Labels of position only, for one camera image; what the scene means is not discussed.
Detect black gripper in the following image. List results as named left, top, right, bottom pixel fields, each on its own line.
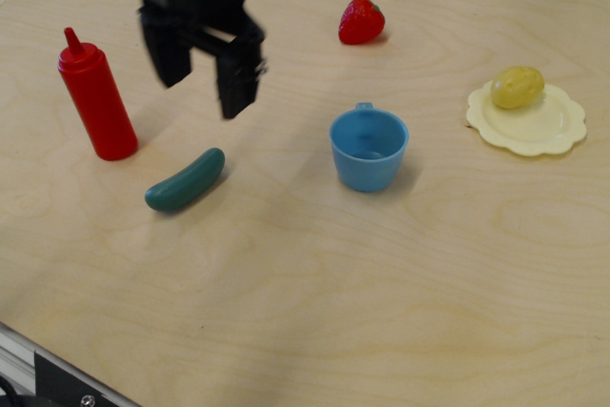
left=139, top=0, right=265, bottom=119

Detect green toy cucumber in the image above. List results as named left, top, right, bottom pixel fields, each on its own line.
left=144, top=148, right=226, bottom=212

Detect blue plastic cup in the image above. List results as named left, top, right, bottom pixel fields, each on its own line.
left=329, top=102, right=410, bottom=193

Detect red squeeze bottle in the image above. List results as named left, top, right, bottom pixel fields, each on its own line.
left=57, top=28, right=138, bottom=161

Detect red toy strawberry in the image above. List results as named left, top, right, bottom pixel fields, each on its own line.
left=338, top=0, right=385, bottom=45

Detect yellow toy potato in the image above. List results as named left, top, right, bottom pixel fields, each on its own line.
left=491, top=66, right=545, bottom=110

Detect cream scalloped plate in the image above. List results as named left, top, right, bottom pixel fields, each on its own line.
left=466, top=82, right=587, bottom=157

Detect black corner bracket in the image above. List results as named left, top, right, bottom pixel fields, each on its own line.
left=33, top=350, right=138, bottom=407

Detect black cable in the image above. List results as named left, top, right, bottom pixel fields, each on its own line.
left=0, top=373, right=25, bottom=407

